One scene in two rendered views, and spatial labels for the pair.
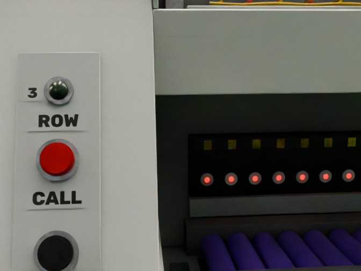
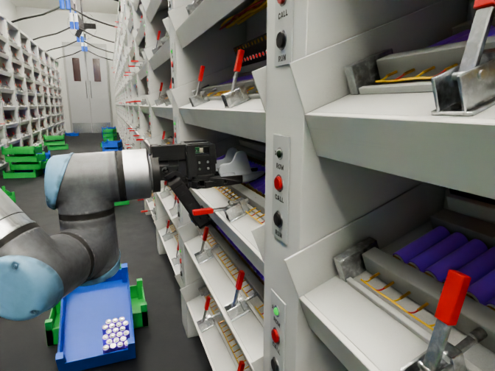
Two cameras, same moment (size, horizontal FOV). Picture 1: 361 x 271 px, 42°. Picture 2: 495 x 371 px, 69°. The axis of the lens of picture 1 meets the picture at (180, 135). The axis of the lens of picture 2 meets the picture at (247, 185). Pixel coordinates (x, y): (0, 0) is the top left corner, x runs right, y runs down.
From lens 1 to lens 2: 35 cm
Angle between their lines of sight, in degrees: 77
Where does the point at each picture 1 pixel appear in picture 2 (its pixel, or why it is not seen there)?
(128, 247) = (293, 226)
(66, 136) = (281, 174)
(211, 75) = (331, 149)
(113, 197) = (291, 204)
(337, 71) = (382, 159)
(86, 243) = (283, 219)
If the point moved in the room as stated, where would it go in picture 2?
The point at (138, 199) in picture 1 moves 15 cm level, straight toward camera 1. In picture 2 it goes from (296, 208) to (151, 224)
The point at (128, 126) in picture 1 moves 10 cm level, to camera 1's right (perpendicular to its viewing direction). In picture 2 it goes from (295, 174) to (345, 196)
